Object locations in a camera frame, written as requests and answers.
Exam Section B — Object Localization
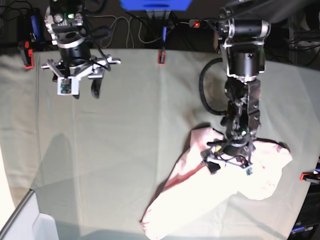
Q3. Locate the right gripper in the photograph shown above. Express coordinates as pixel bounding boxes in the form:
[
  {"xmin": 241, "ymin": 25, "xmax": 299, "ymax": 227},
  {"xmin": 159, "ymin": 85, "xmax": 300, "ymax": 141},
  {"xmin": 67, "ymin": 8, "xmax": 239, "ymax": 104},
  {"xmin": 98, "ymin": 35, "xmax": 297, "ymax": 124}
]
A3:
[{"xmin": 41, "ymin": 55, "xmax": 121, "ymax": 99}]

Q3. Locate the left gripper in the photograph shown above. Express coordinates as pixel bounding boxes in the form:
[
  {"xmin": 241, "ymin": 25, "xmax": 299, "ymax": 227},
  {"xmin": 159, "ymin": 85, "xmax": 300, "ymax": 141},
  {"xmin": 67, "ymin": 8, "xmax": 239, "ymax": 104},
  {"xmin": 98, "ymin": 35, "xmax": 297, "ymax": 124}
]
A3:
[{"xmin": 201, "ymin": 137, "xmax": 254, "ymax": 175}]

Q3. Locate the pink t-shirt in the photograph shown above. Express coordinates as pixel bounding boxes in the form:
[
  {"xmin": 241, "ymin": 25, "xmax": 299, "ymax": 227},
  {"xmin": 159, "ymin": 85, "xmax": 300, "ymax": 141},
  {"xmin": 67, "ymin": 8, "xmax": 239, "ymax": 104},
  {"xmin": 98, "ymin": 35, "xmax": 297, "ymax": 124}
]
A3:
[{"xmin": 140, "ymin": 127, "xmax": 293, "ymax": 240}]

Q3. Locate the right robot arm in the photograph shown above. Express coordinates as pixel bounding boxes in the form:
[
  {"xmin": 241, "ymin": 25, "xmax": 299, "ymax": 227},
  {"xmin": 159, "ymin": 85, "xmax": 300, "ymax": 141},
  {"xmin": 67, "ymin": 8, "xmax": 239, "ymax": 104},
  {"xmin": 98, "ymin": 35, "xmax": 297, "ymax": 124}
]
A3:
[{"xmin": 41, "ymin": 0, "xmax": 121, "ymax": 99}]

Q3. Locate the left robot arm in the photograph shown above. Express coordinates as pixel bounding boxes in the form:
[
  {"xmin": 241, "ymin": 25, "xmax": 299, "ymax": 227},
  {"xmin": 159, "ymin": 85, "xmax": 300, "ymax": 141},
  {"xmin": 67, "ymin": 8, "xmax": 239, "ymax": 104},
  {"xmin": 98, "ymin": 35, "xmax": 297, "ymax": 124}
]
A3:
[{"xmin": 198, "ymin": 6, "xmax": 271, "ymax": 175}]

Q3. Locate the red black centre clamp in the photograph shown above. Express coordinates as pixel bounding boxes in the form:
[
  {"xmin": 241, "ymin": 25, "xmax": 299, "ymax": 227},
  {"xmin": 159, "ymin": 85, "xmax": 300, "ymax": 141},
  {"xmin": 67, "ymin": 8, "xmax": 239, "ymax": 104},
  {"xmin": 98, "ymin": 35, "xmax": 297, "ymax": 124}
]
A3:
[{"xmin": 157, "ymin": 50, "xmax": 166, "ymax": 65}]

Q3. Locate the red black clamp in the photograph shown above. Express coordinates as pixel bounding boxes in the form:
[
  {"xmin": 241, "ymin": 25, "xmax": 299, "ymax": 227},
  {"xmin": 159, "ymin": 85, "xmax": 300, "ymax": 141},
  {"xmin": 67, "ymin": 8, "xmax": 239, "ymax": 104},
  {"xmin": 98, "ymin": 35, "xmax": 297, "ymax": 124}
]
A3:
[
  {"xmin": 18, "ymin": 41, "xmax": 34, "ymax": 70},
  {"xmin": 300, "ymin": 168, "xmax": 320, "ymax": 185},
  {"xmin": 157, "ymin": 50, "xmax": 166, "ymax": 65}
]

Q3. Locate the grey-green table cloth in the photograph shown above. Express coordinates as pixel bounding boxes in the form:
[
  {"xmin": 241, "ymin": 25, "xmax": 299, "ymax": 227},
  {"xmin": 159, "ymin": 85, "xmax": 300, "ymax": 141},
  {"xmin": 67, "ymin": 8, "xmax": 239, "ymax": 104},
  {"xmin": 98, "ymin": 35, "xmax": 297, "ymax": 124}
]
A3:
[{"xmin": 0, "ymin": 49, "xmax": 320, "ymax": 240}]

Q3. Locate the red black left clamp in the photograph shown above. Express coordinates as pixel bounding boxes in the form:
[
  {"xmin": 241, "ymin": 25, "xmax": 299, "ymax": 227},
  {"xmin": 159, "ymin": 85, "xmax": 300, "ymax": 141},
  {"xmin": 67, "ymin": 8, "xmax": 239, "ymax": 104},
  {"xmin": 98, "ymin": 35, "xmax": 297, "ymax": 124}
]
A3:
[{"xmin": 18, "ymin": 41, "xmax": 34, "ymax": 70}]

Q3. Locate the red black right clamp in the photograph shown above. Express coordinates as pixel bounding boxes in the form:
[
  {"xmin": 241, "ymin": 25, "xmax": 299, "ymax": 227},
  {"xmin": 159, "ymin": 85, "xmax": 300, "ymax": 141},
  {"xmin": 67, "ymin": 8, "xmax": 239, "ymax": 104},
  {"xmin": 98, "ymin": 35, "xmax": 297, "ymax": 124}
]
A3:
[{"xmin": 300, "ymin": 168, "xmax": 320, "ymax": 185}]

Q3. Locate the white power strip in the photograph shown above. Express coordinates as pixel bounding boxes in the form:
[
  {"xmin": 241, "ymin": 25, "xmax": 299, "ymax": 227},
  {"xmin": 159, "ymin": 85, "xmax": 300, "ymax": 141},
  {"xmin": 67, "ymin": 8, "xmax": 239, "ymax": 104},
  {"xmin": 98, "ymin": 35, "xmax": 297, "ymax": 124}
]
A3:
[{"xmin": 188, "ymin": 19, "xmax": 216, "ymax": 29}]

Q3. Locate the white plastic bin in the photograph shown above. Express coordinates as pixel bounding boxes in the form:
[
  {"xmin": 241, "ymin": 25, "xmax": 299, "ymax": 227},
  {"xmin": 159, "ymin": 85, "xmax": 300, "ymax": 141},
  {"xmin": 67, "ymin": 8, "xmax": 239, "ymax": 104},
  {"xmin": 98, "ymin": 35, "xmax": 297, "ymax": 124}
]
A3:
[{"xmin": 0, "ymin": 190, "xmax": 59, "ymax": 240}]

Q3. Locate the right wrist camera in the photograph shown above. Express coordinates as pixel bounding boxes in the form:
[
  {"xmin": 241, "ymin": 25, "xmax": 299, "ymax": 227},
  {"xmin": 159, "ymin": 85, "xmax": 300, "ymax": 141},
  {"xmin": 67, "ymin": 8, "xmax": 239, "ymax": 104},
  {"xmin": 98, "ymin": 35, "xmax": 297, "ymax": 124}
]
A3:
[{"xmin": 57, "ymin": 76, "xmax": 80, "ymax": 99}]

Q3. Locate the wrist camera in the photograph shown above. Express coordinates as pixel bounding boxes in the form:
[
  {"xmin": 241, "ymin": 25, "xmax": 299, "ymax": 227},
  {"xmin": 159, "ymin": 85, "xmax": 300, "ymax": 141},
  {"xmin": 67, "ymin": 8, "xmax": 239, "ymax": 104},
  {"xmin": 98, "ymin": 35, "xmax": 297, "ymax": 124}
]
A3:
[
  {"xmin": 57, "ymin": 76, "xmax": 80, "ymax": 99},
  {"xmin": 245, "ymin": 166, "xmax": 253, "ymax": 176}
]

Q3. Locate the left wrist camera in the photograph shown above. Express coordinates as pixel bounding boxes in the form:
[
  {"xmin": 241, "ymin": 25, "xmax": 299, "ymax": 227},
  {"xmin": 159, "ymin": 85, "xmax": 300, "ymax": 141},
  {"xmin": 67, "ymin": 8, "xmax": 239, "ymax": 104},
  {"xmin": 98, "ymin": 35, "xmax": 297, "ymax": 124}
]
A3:
[{"xmin": 245, "ymin": 166, "xmax": 253, "ymax": 176}]

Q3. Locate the white cable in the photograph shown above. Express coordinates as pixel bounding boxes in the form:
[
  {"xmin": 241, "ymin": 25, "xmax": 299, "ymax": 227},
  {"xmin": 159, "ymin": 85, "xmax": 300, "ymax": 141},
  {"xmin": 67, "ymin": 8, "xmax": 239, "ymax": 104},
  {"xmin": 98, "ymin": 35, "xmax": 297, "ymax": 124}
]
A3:
[{"xmin": 99, "ymin": 14, "xmax": 166, "ymax": 49}]

